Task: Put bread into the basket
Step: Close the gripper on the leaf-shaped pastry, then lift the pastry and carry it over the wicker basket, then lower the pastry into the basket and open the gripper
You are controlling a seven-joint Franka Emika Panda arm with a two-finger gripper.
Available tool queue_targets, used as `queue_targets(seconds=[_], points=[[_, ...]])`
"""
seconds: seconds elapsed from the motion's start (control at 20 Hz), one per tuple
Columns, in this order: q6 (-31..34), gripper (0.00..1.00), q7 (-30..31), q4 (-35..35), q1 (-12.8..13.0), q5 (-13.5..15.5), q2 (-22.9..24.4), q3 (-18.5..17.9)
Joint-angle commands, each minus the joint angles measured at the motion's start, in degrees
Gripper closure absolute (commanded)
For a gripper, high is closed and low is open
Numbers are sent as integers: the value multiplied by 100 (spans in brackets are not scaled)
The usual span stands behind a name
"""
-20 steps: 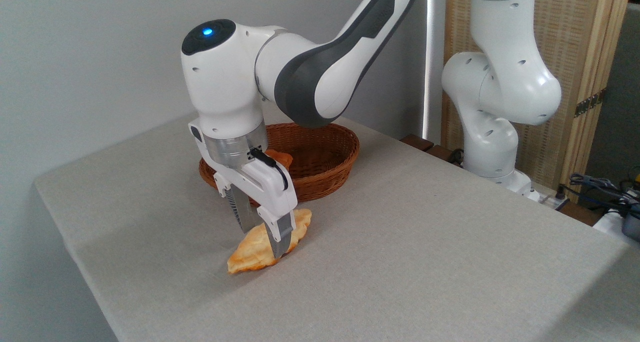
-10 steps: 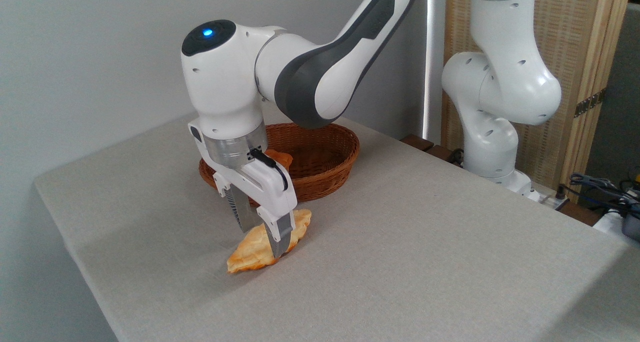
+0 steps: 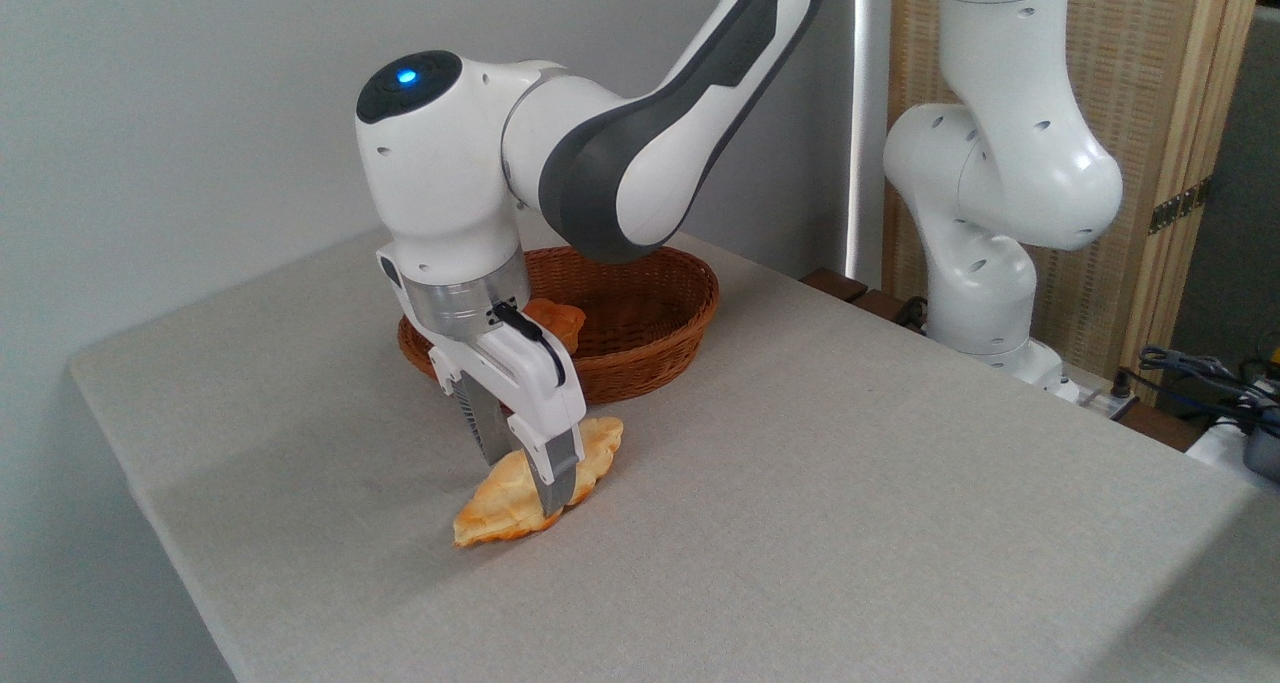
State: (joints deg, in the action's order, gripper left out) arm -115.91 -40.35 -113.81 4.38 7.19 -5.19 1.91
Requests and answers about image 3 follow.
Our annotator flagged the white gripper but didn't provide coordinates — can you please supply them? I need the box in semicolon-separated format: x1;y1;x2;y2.
428;329;589;517

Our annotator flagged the leaf-shaped golden bread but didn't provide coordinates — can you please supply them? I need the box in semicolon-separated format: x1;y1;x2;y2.
452;416;625;549

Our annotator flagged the small round orange bread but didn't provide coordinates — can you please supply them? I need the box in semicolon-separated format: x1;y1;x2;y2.
522;298;587;356

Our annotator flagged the brown wicker oval basket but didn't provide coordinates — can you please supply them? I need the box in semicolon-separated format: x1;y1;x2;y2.
397;246;721;406

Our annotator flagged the dark brown wooden block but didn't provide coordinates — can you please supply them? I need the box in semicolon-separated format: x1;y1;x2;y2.
800;268;869;304
850;288;916;327

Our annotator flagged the white vertical pole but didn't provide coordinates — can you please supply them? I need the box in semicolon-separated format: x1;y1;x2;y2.
845;0;893;289

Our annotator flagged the dark metal screen hinge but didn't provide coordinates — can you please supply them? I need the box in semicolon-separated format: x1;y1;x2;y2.
1148;178;1213;236

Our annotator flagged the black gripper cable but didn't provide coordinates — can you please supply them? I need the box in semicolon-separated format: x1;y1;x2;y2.
492;301;568;387

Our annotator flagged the bundle of dark cables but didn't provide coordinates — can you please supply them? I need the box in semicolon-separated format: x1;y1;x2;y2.
1112;345;1280;436

